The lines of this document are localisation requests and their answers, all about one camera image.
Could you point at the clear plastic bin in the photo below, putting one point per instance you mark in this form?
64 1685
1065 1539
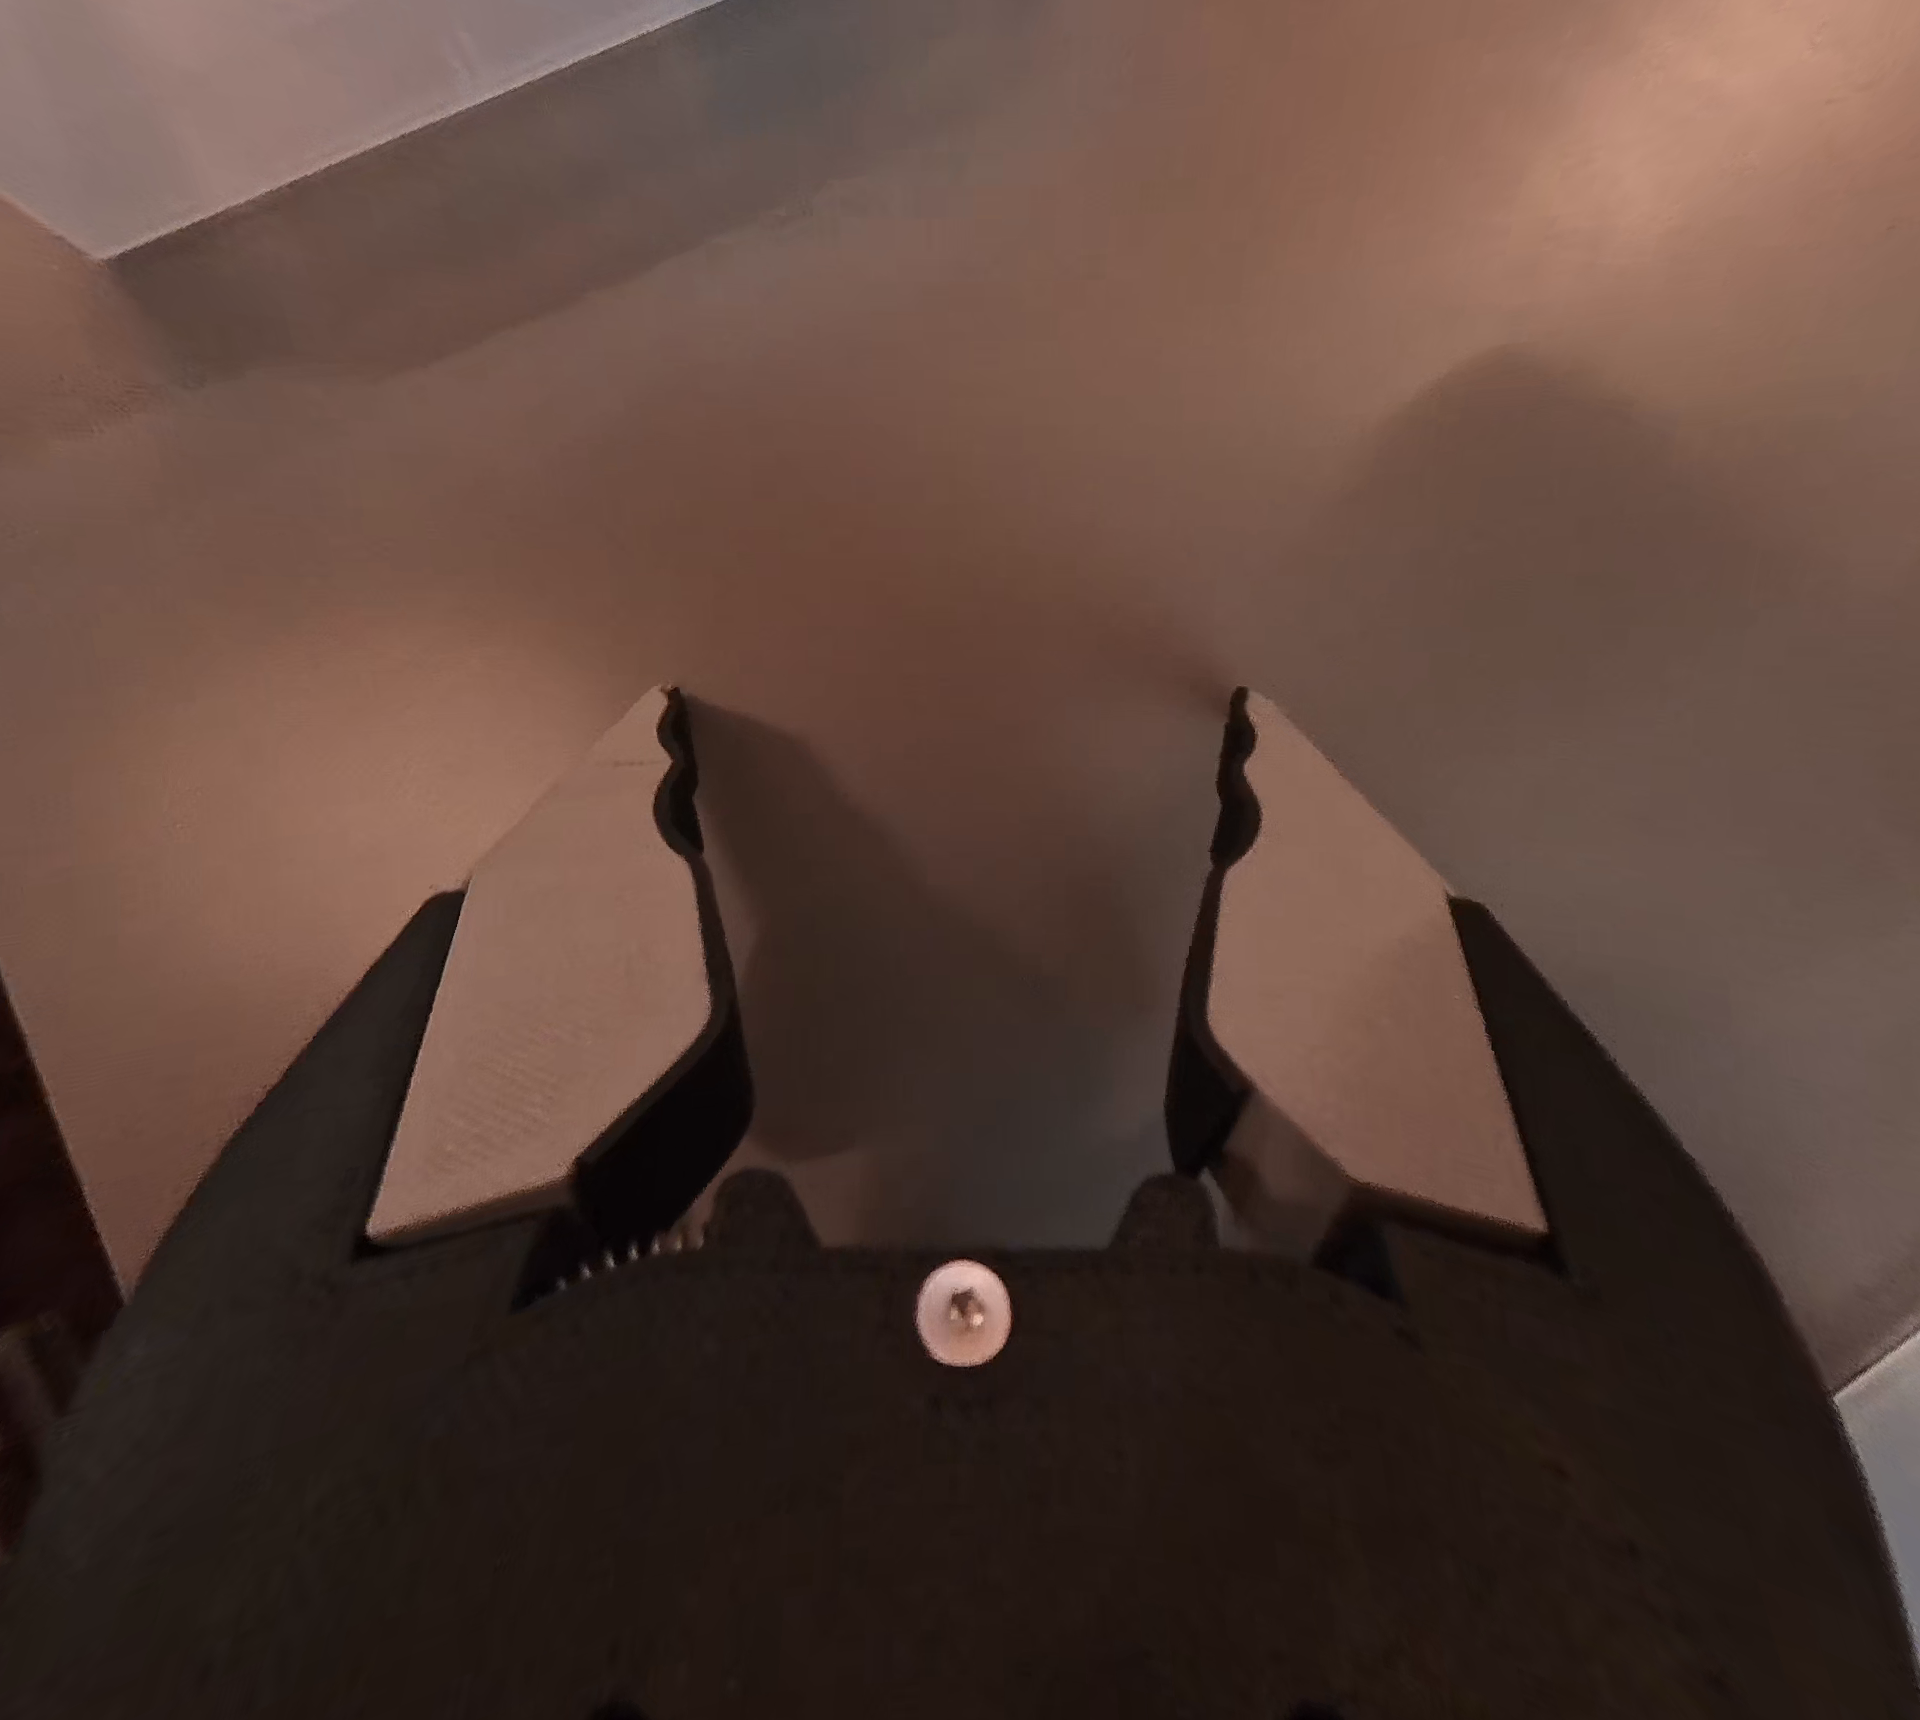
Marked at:
303 19

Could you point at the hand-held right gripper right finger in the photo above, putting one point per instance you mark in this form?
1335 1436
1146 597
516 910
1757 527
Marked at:
1349 1002

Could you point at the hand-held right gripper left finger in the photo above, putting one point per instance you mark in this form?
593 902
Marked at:
558 1002

